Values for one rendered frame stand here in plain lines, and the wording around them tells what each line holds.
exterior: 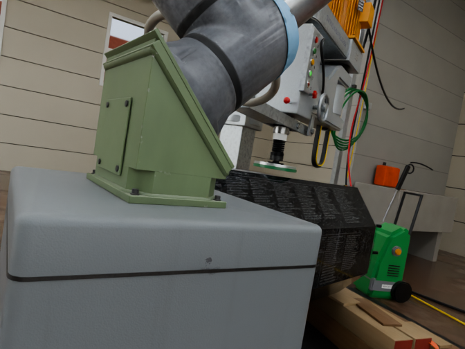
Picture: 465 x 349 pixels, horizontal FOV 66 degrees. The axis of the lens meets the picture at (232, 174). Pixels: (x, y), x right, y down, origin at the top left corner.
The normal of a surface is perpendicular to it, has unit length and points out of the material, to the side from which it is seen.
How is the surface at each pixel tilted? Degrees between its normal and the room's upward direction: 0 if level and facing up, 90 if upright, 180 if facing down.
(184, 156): 90
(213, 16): 105
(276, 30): 81
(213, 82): 72
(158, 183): 90
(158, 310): 90
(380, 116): 90
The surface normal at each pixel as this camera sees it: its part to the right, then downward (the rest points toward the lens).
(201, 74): 0.65, -0.26
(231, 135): -0.55, -0.04
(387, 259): 0.20, 0.08
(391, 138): 0.53, 0.13
